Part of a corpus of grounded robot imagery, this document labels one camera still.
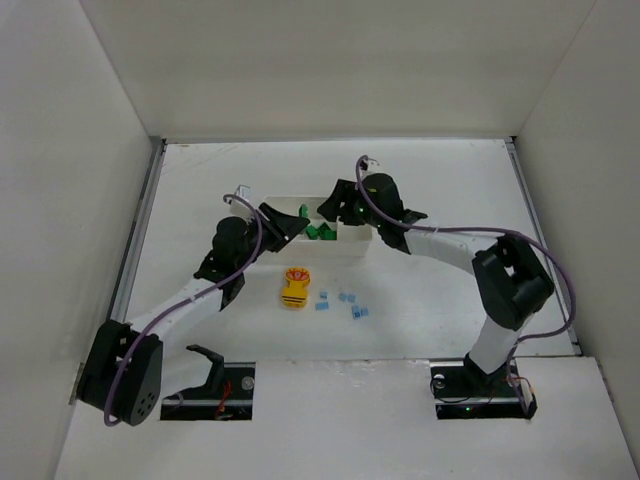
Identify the right aluminium rail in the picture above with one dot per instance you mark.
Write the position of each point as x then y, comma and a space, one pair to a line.
565, 289

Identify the white divided plastic container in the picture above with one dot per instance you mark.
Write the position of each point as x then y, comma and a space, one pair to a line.
352, 241

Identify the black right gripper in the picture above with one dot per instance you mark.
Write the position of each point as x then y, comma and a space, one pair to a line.
345, 198

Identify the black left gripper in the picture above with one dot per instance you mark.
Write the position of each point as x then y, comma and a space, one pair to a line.
272, 226

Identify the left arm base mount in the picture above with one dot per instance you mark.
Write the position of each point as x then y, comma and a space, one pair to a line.
200, 385

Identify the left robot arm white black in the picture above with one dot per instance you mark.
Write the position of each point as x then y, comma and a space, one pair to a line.
123, 374

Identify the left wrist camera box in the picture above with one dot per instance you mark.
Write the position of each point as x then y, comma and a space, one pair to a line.
239, 201

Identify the left aluminium rail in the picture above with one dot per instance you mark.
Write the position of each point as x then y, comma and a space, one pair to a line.
121, 296

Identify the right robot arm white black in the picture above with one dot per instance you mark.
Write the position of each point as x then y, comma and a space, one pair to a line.
513, 284

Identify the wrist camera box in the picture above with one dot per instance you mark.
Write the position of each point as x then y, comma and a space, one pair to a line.
369, 165
239, 201

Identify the aluminium rail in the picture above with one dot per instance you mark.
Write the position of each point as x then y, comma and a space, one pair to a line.
565, 289
121, 296

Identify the yellow bee lego figure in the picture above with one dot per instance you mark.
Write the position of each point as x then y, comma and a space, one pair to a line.
294, 293

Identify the small green lego brick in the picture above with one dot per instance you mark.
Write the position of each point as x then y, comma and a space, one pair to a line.
323, 232

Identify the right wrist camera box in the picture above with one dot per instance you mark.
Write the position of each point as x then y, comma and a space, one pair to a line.
369, 165

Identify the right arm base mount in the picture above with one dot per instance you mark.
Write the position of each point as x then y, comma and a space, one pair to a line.
461, 392

